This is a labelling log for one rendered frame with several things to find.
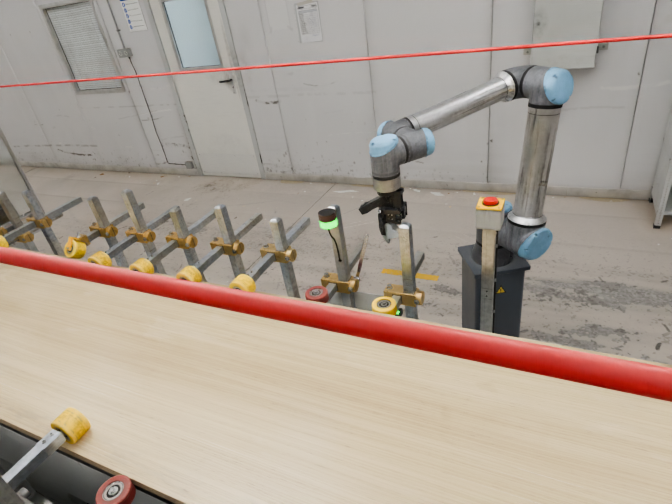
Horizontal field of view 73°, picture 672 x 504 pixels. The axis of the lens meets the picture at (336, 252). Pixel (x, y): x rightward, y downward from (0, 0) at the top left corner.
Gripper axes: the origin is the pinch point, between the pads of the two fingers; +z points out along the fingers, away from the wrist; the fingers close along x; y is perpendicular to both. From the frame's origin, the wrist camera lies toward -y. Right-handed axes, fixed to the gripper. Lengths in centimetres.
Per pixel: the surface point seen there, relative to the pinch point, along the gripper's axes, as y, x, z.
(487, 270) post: 36.0, -9.7, 1.2
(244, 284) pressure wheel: -41, -32, 4
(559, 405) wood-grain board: 59, -47, 11
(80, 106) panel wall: -502, 259, 15
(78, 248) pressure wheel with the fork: -140, -24, 6
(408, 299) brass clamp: 10.2, -10.5, 17.0
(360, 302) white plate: -11.1, -5.8, 26.2
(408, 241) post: 11.4, -9.7, -6.3
